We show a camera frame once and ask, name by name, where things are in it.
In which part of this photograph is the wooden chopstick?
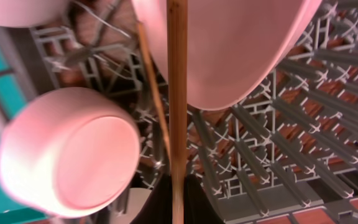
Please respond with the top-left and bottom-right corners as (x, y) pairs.
(137, 21), (170, 158)
(167, 0), (188, 224)

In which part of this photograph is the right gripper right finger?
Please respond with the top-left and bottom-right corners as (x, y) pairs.
(183, 174), (224, 224)

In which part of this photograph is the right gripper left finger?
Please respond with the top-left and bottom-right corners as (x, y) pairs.
(131, 174), (172, 224)

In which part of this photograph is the large white plate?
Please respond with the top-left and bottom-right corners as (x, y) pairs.
(131, 0), (323, 111)

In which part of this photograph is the grey bowl with rice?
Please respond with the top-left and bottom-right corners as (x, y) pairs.
(0, 0), (70, 27)

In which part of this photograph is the small pink-white bowl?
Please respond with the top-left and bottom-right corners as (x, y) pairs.
(0, 87), (140, 218)

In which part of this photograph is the grey dishwasher rack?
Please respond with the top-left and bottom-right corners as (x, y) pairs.
(0, 0), (358, 224)

